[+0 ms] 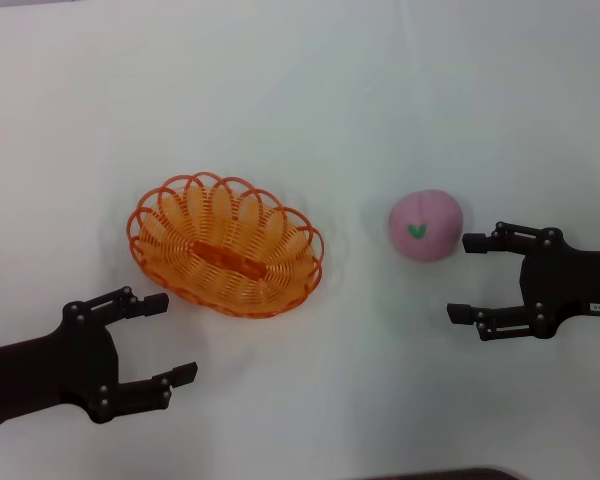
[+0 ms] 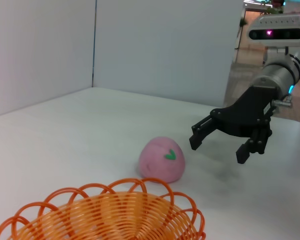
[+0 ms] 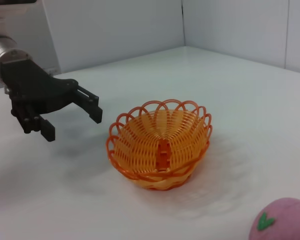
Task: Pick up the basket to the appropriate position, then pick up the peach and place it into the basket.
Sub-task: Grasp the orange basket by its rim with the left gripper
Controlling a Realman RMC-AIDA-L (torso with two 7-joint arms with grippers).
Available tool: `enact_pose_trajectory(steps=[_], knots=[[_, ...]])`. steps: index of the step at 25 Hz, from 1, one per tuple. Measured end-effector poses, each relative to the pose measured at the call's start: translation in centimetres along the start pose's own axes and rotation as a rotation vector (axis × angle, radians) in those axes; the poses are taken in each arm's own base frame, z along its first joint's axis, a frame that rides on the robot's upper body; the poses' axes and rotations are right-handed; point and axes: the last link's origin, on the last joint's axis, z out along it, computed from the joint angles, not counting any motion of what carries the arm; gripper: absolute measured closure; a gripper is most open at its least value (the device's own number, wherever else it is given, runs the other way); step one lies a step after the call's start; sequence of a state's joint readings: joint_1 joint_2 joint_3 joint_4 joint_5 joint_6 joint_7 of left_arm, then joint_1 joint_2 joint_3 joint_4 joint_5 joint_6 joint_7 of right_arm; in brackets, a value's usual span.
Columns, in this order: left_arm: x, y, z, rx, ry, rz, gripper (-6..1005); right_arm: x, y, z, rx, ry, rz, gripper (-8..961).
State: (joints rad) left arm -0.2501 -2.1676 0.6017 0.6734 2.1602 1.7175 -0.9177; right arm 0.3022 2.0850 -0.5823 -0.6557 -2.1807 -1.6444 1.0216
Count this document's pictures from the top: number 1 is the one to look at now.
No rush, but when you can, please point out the dark curved robot base edge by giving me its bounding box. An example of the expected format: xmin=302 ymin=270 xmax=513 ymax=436
xmin=364 ymin=467 xmax=524 ymax=480

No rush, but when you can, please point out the orange woven plastic basket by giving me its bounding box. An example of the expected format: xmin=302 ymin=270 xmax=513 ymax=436
xmin=125 ymin=172 xmax=326 ymax=319

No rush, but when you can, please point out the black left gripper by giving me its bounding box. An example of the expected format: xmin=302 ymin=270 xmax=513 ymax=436
xmin=0 ymin=285 xmax=199 ymax=426

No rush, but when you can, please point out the pink peach with green mark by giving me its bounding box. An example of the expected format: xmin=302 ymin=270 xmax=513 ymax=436
xmin=387 ymin=188 xmax=465 ymax=263

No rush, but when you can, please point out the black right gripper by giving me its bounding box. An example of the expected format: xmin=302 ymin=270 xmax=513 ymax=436
xmin=445 ymin=220 xmax=600 ymax=343

